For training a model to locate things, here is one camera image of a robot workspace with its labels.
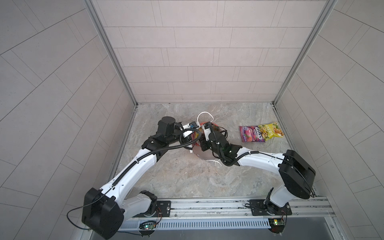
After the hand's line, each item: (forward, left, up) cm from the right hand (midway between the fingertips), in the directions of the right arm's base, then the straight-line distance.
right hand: (198, 137), depth 83 cm
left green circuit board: (-37, +24, -9) cm, 45 cm away
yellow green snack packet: (+7, -46, -10) cm, 48 cm away
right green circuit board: (-39, -34, -16) cm, 54 cm away
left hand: (0, 0, +11) cm, 11 cm away
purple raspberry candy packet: (+7, -35, -11) cm, 37 cm away
